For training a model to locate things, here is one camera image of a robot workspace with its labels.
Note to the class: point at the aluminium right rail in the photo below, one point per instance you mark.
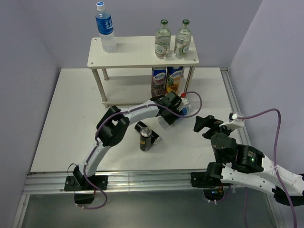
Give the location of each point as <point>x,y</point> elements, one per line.
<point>234,104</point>

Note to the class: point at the black yellow can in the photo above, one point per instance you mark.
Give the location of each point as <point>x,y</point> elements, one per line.
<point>145,138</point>
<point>155,138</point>

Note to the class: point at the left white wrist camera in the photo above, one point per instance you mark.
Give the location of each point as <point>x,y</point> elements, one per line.
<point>184,102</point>

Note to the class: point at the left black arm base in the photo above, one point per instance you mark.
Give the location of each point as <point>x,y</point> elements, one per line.
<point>73,185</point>

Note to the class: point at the purple grape juice carton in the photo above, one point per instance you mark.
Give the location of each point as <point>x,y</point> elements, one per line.
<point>158,81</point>

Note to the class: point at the aluminium rail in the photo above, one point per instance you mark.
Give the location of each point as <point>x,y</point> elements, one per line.
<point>118,181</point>
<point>234,104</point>

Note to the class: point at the clear glass bottle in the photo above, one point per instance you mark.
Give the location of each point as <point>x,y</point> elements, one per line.
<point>162,40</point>
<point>183,40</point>

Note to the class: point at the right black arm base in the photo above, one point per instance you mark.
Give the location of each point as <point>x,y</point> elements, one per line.
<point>214,191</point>

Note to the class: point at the aluminium front rail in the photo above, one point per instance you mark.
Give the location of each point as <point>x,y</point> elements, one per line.
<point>118,181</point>

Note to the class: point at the white two-tier shelf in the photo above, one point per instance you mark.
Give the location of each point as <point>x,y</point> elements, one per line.
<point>123,77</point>

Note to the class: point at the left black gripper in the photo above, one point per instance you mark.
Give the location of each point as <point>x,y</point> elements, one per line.
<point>172,119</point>

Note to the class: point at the blue-label water bottle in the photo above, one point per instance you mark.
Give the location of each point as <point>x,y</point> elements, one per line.
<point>105,27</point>
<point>184,112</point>

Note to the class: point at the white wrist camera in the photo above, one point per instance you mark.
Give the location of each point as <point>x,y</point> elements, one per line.
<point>234,121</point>
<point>184,102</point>

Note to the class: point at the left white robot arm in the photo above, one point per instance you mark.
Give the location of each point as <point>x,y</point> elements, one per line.
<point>112,127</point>

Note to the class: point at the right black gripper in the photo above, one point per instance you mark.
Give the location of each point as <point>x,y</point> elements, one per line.
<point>209,121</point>

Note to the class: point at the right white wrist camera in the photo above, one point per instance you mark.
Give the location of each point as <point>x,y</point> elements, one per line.
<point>234,121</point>

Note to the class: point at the yellow pineapple juice carton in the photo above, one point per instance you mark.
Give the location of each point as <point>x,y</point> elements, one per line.
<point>174,74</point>

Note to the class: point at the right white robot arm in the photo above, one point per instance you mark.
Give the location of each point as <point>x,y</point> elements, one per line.
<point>244,165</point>

